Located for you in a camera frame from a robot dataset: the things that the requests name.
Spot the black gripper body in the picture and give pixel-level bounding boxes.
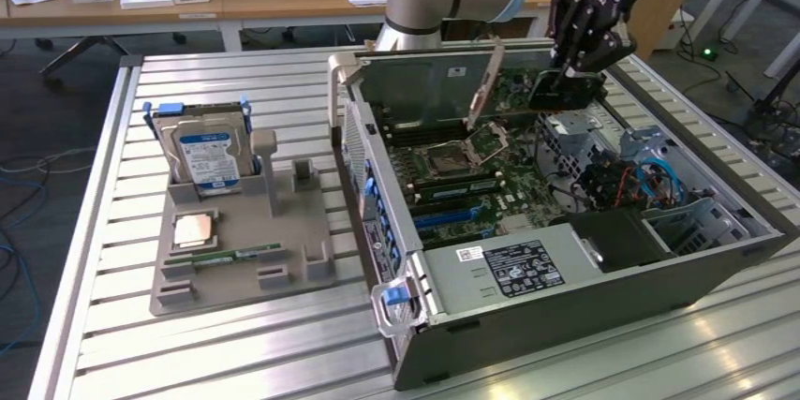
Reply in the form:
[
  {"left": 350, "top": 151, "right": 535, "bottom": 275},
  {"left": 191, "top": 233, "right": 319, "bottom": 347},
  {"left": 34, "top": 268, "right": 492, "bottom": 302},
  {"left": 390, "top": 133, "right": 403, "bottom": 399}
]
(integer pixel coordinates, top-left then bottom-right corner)
[{"left": 562, "top": 0, "right": 668, "bottom": 72}]

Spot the graphics card with metal bracket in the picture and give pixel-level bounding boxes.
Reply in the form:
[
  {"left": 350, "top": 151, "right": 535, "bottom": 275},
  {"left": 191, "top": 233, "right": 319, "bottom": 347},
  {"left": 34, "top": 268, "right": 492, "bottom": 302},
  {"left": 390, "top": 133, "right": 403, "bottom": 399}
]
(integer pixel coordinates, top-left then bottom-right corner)
[{"left": 467, "top": 37, "right": 610, "bottom": 132}]

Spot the wooden cabinet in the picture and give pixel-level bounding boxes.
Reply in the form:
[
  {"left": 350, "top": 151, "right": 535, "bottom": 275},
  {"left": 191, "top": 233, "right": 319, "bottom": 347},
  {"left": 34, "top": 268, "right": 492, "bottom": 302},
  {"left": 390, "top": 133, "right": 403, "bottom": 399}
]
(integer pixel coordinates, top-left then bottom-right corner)
[{"left": 530, "top": 0, "right": 718, "bottom": 57}]

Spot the metal drive cage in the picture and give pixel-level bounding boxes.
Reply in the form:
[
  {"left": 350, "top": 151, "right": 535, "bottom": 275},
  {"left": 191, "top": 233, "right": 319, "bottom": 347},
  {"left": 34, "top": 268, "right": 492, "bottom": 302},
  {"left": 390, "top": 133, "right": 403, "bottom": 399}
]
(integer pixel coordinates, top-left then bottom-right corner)
[{"left": 538, "top": 110, "right": 627, "bottom": 171}]

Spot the metal socket cover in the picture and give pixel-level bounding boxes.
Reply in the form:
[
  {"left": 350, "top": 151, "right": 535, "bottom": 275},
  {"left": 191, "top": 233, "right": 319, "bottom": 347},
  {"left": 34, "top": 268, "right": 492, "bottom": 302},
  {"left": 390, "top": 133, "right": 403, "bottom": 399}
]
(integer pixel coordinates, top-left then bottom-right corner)
[{"left": 466, "top": 121, "right": 508, "bottom": 167}]

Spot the CPU socket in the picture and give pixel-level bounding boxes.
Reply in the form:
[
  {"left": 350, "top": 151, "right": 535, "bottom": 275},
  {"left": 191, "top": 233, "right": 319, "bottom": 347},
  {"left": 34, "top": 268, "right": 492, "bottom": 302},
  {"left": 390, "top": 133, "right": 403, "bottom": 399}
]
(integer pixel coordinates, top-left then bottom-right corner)
[{"left": 424, "top": 144, "right": 483, "bottom": 174}]

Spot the green motherboard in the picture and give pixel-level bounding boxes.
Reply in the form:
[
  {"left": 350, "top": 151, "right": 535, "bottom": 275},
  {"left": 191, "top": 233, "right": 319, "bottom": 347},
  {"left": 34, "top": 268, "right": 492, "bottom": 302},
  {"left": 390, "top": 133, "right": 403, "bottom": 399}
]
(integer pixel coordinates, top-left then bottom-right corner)
[{"left": 374, "top": 104, "right": 590, "bottom": 251}]

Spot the metal disk bay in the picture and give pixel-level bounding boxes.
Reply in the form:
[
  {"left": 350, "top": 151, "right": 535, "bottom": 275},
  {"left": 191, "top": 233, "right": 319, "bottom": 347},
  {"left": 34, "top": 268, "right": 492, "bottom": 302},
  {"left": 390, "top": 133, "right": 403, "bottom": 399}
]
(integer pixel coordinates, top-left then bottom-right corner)
[{"left": 642, "top": 197, "right": 751, "bottom": 259}]

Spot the blue expansion slot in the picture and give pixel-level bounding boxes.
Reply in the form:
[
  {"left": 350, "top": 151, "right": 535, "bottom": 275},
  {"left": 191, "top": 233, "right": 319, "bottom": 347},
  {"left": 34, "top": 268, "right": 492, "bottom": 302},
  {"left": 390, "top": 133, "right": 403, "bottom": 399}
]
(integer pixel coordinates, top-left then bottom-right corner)
[{"left": 411, "top": 206, "right": 487, "bottom": 229}]

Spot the grey power supply unit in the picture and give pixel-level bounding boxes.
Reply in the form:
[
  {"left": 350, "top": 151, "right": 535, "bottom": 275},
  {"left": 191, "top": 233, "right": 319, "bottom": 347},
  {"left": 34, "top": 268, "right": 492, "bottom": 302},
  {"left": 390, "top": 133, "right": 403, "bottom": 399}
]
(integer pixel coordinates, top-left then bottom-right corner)
[{"left": 411, "top": 224, "right": 606, "bottom": 319}]

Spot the open dark grey PC case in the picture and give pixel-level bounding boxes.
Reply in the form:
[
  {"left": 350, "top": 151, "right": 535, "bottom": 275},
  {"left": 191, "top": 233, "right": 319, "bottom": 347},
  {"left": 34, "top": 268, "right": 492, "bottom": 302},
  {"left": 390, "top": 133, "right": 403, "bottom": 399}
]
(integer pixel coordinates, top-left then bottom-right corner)
[{"left": 328, "top": 34, "right": 791, "bottom": 393}]

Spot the hard disk with blue label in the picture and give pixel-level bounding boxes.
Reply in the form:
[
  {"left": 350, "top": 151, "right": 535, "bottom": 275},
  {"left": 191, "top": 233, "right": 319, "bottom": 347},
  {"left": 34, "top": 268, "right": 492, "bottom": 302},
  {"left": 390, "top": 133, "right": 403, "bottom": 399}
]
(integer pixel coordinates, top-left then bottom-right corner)
[{"left": 152, "top": 110, "right": 255, "bottom": 195}]

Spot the blue disk caddy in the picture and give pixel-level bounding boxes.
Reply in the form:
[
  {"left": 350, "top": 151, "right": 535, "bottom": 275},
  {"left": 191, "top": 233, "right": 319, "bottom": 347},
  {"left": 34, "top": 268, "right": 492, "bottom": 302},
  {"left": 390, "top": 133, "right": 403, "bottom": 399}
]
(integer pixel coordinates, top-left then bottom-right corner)
[{"left": 142, "top": 96, "right": 255, "bottom": 185}]

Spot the grey parts rack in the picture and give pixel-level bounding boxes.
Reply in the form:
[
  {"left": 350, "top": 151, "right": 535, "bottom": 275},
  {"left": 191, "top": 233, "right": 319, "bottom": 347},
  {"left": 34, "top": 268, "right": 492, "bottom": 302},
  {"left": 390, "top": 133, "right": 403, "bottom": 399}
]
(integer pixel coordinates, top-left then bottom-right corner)
[{"left": 148, "top": 130, "right": 339, "bottom": 318}]

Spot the copper coloured CPU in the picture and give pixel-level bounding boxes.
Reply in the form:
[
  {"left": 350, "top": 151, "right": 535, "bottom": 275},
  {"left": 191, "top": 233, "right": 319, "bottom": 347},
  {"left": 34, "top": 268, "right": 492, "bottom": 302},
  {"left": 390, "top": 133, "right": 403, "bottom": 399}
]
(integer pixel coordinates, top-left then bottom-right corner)
[{"left": 172, "top": 215, "right": 218, "bottom": 249}]

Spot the blue wire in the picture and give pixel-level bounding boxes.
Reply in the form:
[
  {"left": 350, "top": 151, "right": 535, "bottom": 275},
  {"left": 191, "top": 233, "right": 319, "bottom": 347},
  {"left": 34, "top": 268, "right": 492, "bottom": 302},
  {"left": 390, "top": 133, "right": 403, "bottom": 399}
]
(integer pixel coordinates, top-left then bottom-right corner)
[{"left": 636, "top": 157, "right": 687, "bottom": 207}]

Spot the clear case handle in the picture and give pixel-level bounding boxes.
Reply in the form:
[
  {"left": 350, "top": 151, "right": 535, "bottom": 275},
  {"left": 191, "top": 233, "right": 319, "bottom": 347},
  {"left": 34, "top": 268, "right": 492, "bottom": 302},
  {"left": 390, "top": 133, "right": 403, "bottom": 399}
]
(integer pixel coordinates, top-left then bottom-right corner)
[{"left": 370, "top": 276, "right": 428, "bottom": 338}]

